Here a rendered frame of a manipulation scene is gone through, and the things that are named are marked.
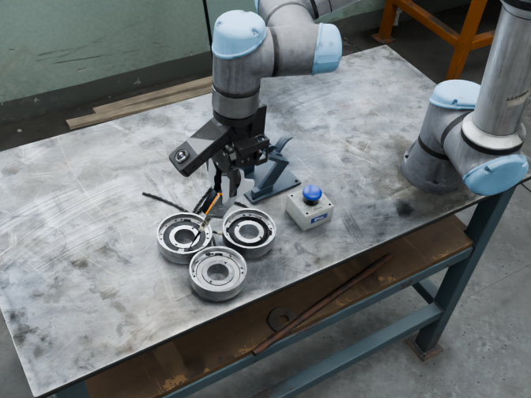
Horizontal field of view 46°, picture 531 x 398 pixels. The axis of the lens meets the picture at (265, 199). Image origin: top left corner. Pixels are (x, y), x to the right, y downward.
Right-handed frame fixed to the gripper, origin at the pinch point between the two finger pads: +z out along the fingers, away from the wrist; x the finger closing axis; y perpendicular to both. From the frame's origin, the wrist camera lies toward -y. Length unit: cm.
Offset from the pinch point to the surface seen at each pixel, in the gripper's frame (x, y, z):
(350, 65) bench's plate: 38, 65, 13
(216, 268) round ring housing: -5.6, -3.9, 11.8
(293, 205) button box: -1.1, 17.1, 9.6
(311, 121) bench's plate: 23.0, 40.5, 13.4
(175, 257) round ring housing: -0.4, -9.5, 10.6
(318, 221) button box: -5.7, 20.3, 11.7
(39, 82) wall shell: 159, 11, 77
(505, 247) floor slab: 2, 131, 94
